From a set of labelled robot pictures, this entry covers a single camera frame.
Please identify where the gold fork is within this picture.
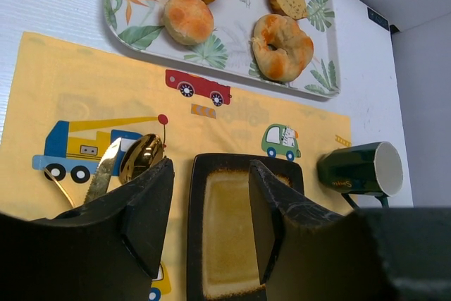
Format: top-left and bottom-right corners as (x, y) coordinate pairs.
(44, 168), (75, 209)

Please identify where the gold knife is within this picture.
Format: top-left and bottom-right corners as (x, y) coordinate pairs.
(84, 137), (122, 204)

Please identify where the gold spoon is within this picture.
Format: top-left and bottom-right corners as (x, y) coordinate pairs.
(119, 134), (163, 185)

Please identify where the black square amber plate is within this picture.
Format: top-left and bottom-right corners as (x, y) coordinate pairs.
(186, 153), (304, 300)

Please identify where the dark green mug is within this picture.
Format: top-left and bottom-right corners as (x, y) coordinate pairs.
(316, 142), (403, 209)

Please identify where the yellow vehicle-print placemat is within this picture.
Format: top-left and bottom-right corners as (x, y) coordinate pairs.
(1, 32), (351, 300)

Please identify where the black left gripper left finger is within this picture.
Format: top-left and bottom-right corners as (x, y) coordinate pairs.
(1, 158), (175, 300)

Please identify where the small round bun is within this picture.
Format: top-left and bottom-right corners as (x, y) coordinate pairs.
(162, 0), (214, 46)

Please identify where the twisted ring bread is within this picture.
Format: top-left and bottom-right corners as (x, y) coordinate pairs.
(252, 14), (314, 82)

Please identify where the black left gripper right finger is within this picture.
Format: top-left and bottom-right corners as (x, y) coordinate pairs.
(249, 161), (450, 300)

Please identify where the leaf-patterned white tray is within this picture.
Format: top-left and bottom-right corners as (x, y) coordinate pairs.
(104, 0), (341, 98)

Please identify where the black XDOF label right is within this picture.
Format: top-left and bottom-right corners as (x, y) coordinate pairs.
(367, 7), (390, 31)

